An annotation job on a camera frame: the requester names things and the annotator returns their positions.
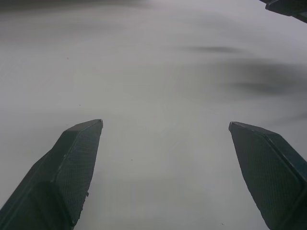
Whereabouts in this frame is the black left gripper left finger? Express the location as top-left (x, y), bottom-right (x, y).
top-left (0, 119), bottom-right (104, 230)

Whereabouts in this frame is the dark object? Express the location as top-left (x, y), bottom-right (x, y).
top-left (259, 0), bottom-right (307, 24)

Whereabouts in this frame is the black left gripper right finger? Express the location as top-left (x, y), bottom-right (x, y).
top-left (228, 121), bottom-right (307, 230)

